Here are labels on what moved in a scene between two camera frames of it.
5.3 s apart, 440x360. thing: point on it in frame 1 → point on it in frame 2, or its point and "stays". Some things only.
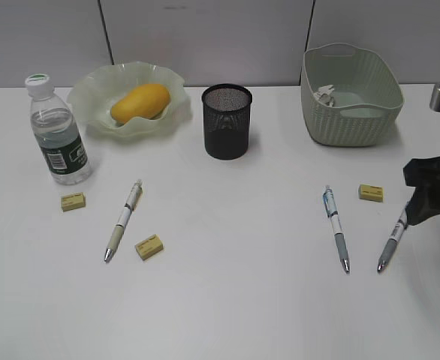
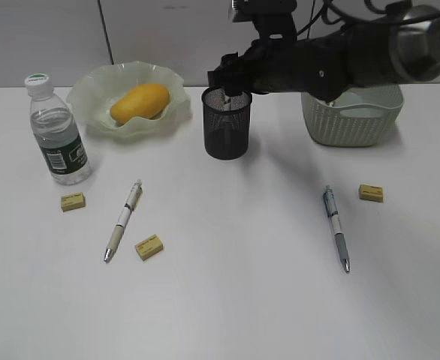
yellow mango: x=146 y=100 stays
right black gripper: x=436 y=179 → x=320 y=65
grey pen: x=393 y=241 → x=227 y=103
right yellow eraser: x=370 y=193 stays
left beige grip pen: x=119 y=232 stays
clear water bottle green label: x=54 y=123 stays
